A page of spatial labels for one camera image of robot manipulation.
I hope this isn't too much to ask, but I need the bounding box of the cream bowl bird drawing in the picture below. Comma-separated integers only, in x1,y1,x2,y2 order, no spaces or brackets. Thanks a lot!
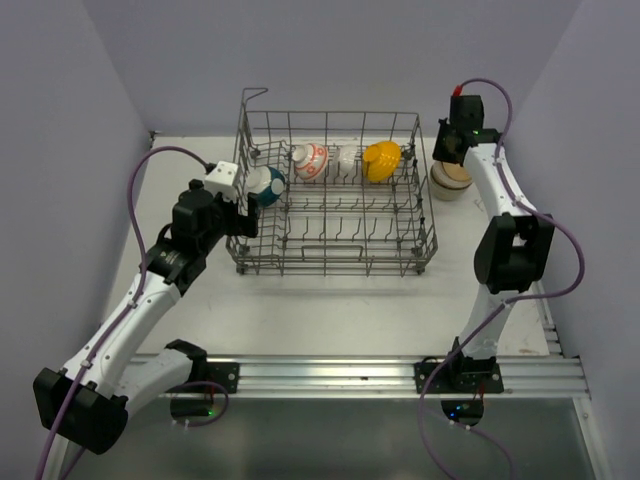
433,161,473,181

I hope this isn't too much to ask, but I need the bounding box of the beige bowl olive drawing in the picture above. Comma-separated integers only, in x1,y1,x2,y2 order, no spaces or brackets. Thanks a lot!
430,166,473,191

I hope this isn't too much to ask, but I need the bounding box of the beige speckled bowl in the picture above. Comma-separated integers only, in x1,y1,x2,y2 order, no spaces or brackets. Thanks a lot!
429,177,470,202

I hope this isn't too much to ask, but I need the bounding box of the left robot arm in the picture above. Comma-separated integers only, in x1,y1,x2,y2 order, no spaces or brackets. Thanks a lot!
33,180,259,454

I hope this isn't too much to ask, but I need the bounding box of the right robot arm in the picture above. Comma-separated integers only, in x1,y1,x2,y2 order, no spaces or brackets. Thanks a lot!
433,89,555,393

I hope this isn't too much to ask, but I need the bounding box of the teal and white bowl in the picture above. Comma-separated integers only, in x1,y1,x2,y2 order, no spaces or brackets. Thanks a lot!
245,166,286,208

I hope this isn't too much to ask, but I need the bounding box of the yellow ribbed bowl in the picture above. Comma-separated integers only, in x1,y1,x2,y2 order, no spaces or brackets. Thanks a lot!
362,141,402,183

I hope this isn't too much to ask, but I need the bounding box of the white bowl orange pattern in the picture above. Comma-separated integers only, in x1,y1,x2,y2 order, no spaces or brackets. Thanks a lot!
291,143,329,182

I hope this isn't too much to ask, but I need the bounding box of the small white bowl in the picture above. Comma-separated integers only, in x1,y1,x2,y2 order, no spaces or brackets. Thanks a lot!
336,145,358,176

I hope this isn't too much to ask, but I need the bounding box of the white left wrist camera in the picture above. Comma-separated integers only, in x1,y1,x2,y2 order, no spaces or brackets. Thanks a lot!
204,161,239,202

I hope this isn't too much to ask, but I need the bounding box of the grey wire dish rack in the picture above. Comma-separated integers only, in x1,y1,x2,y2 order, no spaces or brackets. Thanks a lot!
226,87,438,277

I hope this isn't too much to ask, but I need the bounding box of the aluminium side rail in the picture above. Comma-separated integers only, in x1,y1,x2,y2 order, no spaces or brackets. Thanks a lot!
488,132,566,357

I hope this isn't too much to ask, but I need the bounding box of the aluminium front rail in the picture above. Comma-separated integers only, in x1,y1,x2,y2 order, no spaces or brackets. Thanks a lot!
208,355,590,399

